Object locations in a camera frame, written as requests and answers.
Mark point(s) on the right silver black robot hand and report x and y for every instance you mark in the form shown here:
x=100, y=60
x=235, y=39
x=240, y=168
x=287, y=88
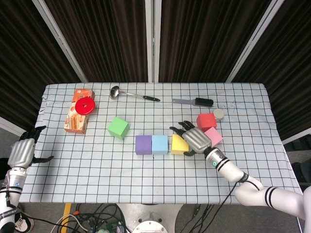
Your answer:
x=196, y=140

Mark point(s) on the purple foam cube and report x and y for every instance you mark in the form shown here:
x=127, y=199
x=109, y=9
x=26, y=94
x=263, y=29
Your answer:
x=143, y=145

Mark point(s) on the red round plastic lid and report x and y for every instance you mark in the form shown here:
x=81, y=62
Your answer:
x=85, y=106

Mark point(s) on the dark pleated curtain panel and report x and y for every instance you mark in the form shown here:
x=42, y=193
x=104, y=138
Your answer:
x=291, y=60
x=206, y=41
x=22, y=60
x=104, y=41

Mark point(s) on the white black sneaker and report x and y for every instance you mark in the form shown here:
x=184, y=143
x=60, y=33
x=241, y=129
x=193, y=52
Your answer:
x=24, y=222

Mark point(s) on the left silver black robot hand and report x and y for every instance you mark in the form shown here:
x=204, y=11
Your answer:
x=22, y=151

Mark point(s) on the small white jar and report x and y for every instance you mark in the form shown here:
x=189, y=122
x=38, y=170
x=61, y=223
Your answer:
x=219, y=113

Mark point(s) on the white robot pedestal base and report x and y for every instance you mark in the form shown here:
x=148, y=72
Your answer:
x=150, y=211

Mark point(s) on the white upright frame post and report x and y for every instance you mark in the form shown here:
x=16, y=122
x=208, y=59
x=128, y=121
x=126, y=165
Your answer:
x=149, y=41

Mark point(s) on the yellow foam cube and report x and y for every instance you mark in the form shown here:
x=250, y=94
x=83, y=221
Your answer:
x=177, y=146

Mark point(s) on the power strip with plugs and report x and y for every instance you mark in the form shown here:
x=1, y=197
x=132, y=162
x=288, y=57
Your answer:
x=109, y=227

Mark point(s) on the red foam cube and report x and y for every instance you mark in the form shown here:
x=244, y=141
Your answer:
x=205, y=122

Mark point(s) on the white slanted frame post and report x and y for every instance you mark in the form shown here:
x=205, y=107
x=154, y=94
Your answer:
x=61, y=41
x=253, y=41

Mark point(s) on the pink foam cube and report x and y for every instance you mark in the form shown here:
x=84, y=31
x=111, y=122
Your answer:
x=214, y=137

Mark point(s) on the white black grid tablecloth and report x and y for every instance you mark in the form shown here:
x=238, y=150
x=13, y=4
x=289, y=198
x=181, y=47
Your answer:
x=145, y=174

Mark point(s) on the light blue foam cube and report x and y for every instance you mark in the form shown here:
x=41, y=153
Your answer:
x=160, y=145

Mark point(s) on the green foam cube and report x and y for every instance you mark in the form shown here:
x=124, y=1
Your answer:
x=117, y=128

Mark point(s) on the white partition base rail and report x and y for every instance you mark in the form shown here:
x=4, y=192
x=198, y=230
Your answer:
x=12, y=127
x=298, y=137

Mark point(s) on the orange snack box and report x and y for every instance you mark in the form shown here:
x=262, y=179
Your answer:
x=75, y=121

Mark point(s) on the grey brush black bristles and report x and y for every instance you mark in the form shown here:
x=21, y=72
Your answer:
x=204, y=102

